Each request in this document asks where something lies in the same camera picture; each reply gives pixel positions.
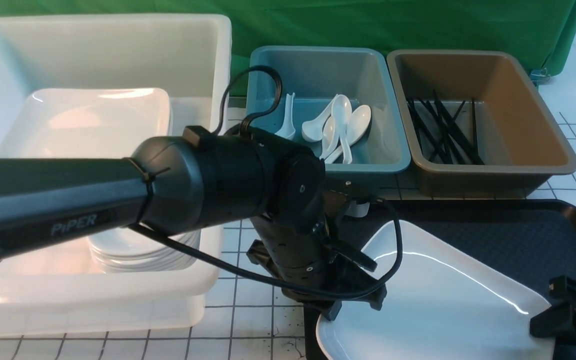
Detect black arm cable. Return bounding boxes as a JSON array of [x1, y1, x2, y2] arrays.
[[0, 65, 404, 360]]

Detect black serving tray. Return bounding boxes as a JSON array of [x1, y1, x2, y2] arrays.
[[304, 200, 576, 360]]

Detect brown plastic bin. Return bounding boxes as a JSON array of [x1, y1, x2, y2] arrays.
[[386, 50, 576, 199]]

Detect blue plastic bin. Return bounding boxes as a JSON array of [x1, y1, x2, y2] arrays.
[[250, 45, 411, 189]]

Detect black chopsticks in bin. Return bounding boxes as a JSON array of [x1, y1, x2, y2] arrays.
[[406, 91, 485, 166]]

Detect stack of white square plates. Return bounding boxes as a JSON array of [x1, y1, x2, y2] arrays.
[[0, 88, 172, 158]]

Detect white spoon short middle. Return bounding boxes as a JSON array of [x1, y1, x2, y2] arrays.
[[301, 93, 340, 142]]

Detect white spoon long centre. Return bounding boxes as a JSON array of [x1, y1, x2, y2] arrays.
[[331, 94, 354, 164]]

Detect metal clamp on backdrop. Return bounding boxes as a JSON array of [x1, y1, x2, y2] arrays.
[[529, 68, 552, 87]]

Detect white square rice plate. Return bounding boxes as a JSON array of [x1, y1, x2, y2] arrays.
[[315, 220, 555, 360]]

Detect large white plastic tub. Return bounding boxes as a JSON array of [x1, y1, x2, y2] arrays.
[[0, 13, 233, 337]]

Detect green cloth backdrop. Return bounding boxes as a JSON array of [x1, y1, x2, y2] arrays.
[[0, 0, 576, 76]]

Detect stack of white bowls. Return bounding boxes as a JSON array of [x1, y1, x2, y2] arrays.
[[87, 228, 195, 273]]

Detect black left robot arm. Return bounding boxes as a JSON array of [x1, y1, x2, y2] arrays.
[[0, 126, 387, 321]]

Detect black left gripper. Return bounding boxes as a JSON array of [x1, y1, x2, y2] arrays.
[[246, 178, 377, 321]]

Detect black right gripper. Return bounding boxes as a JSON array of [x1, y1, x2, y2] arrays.
[[529, 275, 576, 346]]

